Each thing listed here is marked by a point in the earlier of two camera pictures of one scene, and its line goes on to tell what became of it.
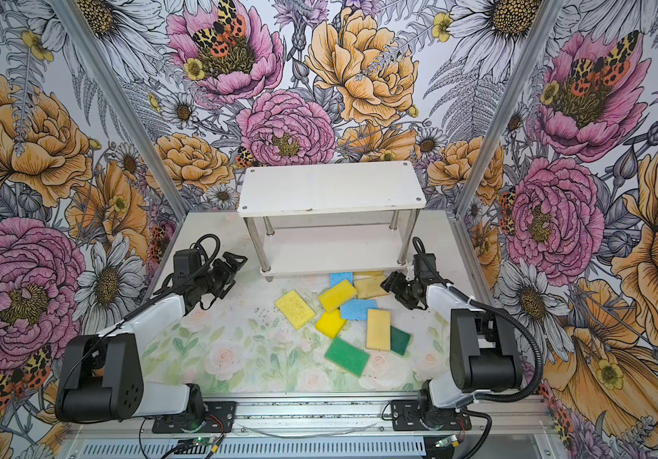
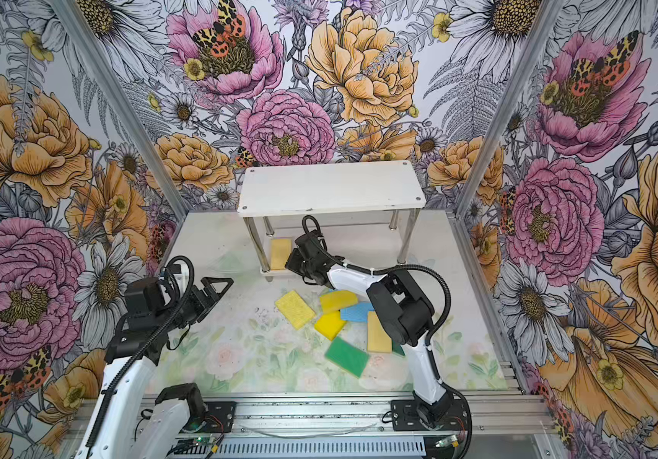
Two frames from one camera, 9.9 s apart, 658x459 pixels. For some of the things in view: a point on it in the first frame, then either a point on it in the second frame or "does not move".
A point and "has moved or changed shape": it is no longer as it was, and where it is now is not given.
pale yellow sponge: x=378 y=330 does not move
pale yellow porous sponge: x=295 y=309 does not move
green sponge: x=346 y=356 does not move
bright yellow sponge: x=331 y=323 does not move
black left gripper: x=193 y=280 → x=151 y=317
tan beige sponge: x=367 y=284 has moved or changed shape
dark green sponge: x=399 y=340 does not move
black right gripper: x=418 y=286 → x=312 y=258
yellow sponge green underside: x=334 y=296 does not move
